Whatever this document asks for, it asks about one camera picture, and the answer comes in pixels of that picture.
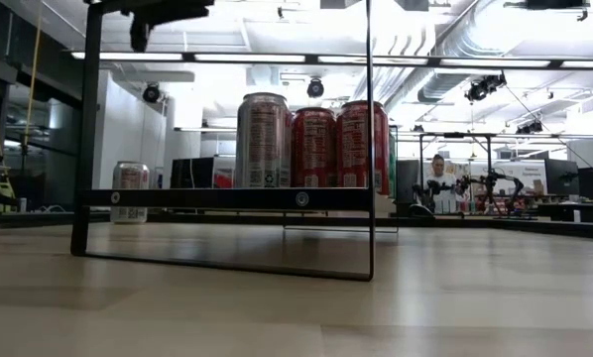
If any red cola can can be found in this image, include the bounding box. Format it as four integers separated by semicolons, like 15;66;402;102
335;99;391;196
290;106;338;189

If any silver can with red circle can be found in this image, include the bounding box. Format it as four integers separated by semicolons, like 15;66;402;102
234;91;294;189

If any green soda can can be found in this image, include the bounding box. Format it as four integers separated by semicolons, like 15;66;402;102
388;131;398;187

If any silver can with red lettering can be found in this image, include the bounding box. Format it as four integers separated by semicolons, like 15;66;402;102
110;161;152;224

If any red and white box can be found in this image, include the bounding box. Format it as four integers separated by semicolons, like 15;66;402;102
212;168;237;189

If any black ceiling spotlight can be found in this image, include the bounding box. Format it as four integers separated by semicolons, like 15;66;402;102
305;77;325;99
142;82;162;104

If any person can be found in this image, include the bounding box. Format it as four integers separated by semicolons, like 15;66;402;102
423;153;460;215

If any black track light cluster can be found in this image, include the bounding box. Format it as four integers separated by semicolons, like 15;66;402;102
515;118;545;136
464;71;509;103

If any long ceiling light strip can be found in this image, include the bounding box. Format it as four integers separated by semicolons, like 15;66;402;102
70;49;593;70

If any white sign board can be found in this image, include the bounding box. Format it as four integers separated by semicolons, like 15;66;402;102
467;161;548;195

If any yellow green container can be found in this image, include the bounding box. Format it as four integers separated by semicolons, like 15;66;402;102
0;176;16;213

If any silver ventilation duct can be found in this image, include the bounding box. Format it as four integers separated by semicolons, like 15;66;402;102
383;0;531;118

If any black table frame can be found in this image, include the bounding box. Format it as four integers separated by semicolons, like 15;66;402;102
0;210;593;243

